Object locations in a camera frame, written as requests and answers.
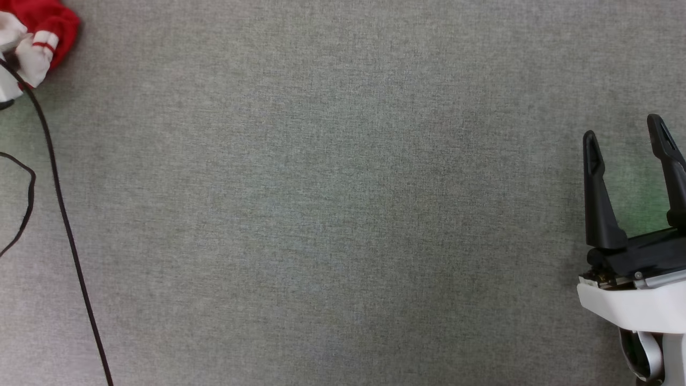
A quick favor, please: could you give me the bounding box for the black cable with teal plug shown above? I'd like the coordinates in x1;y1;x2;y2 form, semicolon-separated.
0;58;114;386

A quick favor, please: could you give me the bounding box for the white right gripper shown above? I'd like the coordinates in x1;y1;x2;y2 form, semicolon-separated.
577;114;686;334

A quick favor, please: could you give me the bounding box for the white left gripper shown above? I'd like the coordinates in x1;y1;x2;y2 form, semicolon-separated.
0;67;25;110

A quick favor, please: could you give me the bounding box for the red and white basketball jersey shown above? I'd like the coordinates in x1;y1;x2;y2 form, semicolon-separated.
0;0;81;89

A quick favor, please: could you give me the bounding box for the thin black cable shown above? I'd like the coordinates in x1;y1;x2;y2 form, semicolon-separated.
0;152;36;258

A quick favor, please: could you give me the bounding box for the grey fabric sofa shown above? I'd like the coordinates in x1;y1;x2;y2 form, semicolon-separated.
0;0;686;386

